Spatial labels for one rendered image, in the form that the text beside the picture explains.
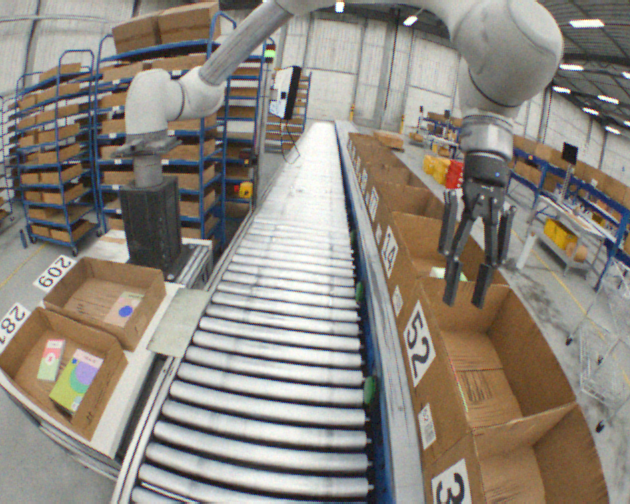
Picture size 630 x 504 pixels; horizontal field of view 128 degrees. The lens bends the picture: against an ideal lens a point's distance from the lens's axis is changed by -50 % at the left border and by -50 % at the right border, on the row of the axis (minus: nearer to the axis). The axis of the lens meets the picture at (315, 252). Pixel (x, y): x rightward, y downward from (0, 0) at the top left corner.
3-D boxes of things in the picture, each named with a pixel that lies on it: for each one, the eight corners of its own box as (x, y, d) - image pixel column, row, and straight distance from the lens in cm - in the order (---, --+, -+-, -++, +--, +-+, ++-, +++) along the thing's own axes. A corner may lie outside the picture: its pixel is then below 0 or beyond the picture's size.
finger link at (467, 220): (487, 196, 47) (480, 192, 46) (459, 264, 45) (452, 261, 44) (475, 196, 50) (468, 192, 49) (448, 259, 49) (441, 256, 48)
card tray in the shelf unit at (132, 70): (102, 83, 243) (103, 71, 244) (125, 81, 265) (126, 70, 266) (141, 75, 216) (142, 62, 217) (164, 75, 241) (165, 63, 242)
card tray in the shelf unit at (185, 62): (150, 74, 212) (151, 60, 213) (171, 74, 238) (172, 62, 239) (203, 69, 193) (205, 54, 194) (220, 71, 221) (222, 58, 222)
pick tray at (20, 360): (48, 327, 112) (37, 304, 106) (130, 362, 87) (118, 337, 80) (10, 385, 105) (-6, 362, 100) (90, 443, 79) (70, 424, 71)
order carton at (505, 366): (396, 328, 79) (416, 275, 69) (486, 332, 93) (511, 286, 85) (421, 470, 59) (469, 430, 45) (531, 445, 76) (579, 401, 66)
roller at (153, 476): (143, 464, 77) (136, 457, 73) (370, 503, 73) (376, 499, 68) (138, 480, 76) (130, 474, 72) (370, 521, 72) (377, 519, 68)
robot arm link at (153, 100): (118, 133, 112) (120, 74, 112) (159, 125, 120) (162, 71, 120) (136, 135, 98) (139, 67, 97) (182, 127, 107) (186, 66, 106)
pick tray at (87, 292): (89, 277, 127) (82, 255, 122) (168, 293, 106) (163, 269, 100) (51, 323, 113) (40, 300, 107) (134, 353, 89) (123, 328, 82)
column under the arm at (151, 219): (117, 273, 123) (102, 192, 109) (146, 241, 141) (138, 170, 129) (173, 282, 110) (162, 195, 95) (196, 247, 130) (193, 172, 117)
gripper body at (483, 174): (494, 167, 55) (488, 220, 54) (453, 155, 51) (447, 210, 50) (519, 164, 49) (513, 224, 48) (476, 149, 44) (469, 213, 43)
